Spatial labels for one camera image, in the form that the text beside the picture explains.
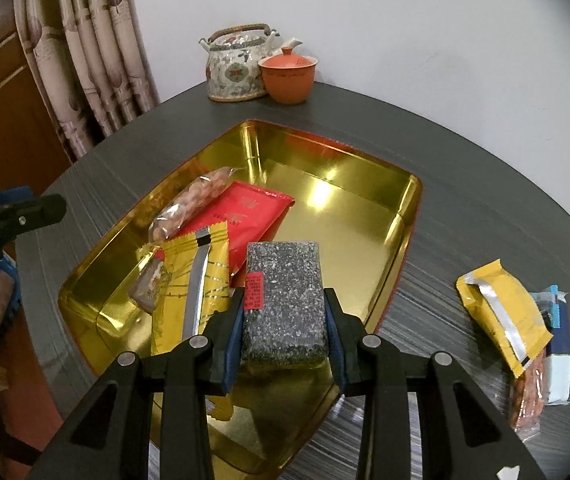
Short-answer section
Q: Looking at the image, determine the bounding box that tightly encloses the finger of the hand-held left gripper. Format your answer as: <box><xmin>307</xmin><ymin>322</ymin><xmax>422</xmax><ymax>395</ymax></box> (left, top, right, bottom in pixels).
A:
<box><xmin>0</xmin><ymin>186</ymin><xmax>67</xmax><ymax>243</ymax></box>

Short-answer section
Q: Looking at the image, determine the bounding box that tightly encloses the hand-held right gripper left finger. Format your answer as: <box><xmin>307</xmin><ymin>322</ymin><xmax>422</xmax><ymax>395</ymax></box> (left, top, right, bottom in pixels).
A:
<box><xmin>28</xmin><ymin>287</ymin><xmax>246</xmax><ymax>480</ymax></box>

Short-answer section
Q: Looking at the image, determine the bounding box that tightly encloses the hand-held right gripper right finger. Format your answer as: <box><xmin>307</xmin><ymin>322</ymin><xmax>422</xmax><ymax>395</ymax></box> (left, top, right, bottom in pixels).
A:
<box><xmin>322</xmin><ymin>287</ymin><xmax>536</xmax><ymax>480</ymax></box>

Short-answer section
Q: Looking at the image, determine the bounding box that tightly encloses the speckled grey brick packet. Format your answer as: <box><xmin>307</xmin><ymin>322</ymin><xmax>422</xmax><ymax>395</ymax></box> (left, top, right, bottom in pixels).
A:
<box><xmin>241</xmin><ymin>241</ymin><xmax>330</xmax><ymax>372</ymax></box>

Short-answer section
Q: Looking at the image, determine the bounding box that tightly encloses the yellow foil snack packet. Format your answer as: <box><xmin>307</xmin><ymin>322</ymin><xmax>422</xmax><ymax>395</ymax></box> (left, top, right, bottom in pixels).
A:
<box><xmin>138</xmin><ymin>220</ymin><xmax>238</xmax><ymax>421</ymax></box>
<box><xmin>456</xmin><ymin>259</ymin><xmax>554</xmax><ymax>380</ymax></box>

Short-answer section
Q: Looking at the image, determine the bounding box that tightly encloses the small dark printed packet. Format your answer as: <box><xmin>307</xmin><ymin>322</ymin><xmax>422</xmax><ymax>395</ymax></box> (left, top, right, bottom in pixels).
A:
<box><xmin>128</xmin><ymin>249</ymin><xmax>166</xmax><ymax>313</ymax></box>

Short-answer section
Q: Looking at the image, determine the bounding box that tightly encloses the red snack packet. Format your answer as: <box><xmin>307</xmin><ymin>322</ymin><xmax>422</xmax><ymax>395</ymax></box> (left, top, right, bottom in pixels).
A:
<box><xmin>177</xmin><ymin>180</ymin><xmax>296</xmax><ymax>288</ymax></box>

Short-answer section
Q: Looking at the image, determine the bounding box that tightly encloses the gold metal tray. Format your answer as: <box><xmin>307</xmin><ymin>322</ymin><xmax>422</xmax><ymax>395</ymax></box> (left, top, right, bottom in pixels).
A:
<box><xmin>58</xmin><ymin>120</ymin><xmax>423</xmax><ymax>478</ymax></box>

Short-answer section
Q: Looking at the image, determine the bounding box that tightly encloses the clear bag of peanuts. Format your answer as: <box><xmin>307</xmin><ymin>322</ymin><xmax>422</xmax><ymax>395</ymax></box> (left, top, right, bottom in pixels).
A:
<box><xmin>147</xmin><ymin>167</ymin><xmax>236</xmax><ymax>243</ymax></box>
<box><xmin>510</xmin><ymin>347</ymin><xmax>550</xmax><ymax>443</ymax></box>

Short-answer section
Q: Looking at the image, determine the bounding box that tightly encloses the brown wooden door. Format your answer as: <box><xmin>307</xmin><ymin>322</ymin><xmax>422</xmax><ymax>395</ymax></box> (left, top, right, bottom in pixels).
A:
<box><xmin>0</xmin><ymin>30</ymin><xmax>73</xmax><ymax>201</ymax></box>

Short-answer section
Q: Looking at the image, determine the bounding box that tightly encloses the patterned beige curtain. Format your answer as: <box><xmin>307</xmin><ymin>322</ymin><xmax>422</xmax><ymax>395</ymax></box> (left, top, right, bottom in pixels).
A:
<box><xmin>12</xmin><ymin>0</ymin><xmax>161</xmax><ymax>163</ymax></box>

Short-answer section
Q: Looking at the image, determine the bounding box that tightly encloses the blue and white packet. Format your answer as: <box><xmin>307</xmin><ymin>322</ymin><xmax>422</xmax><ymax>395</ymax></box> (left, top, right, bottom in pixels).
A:
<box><xmin>532</xmin><ymin>285</ymin><xmax>570</xmax><ymax>406</ymax></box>

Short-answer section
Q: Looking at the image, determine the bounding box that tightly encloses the floral porcelain teapot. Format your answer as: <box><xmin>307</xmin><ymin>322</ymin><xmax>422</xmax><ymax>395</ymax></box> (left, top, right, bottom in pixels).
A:
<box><xmin>199</xmin><ymin>22</ymin><xmax>303</xmax><ymax>102</ymax></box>

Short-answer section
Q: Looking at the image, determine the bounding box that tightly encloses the orange lidded clay cup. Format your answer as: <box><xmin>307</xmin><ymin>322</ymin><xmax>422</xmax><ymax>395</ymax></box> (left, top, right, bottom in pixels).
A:
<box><xmin>257</xmin><ymin>46</ymin><xmax>318</xmax><ymax>106</ymax></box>

